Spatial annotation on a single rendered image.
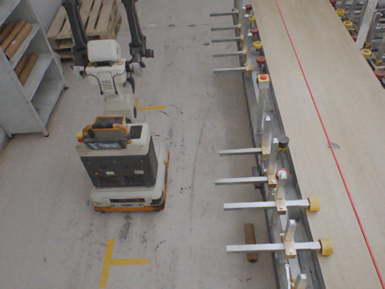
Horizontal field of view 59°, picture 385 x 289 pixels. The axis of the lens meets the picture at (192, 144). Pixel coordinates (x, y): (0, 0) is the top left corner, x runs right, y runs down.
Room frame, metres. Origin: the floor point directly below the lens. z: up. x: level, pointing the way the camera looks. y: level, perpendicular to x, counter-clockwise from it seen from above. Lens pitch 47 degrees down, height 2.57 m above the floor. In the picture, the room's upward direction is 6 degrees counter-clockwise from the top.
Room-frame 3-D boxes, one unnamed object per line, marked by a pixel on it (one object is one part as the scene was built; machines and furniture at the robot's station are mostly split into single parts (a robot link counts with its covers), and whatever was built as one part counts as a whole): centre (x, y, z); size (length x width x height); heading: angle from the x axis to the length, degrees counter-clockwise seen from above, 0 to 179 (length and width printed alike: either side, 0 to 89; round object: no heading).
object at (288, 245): (0.76, -0.42, 0.95); 0.14 x 0.06 x 0.05; 175
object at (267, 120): (1.53, -0.49, 0.87); 0.04 x 0.04 x 0.48; 85
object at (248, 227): (1.24, -0.37, 0.04); 0.30 x 0.08 x 0.08; 175
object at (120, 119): (1.86, 0.60, 0.87); 0.23 x 0.15 x 0.11; 84
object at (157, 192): (1.98, 0.58, 0.16); 0.67 x 0.64 x 0.25; 174
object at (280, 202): (1.01, -0.44, 0.95); 0.14 x 0.06 x 0.05; 175
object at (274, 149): (1.28, -0.47, 0.93); 0.04 x 0.04 x 0.48; 85
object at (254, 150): (1.50, -0.39, 0.84); 0.43 x 0.03 x 0.04; 85
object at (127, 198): (1.65, 0.60, 0.23); 0.41 x 0.02 x 0.08; 84
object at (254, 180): (1.26, -0.33, 0.84); 0.43 x 0.03 x 0.04; 85
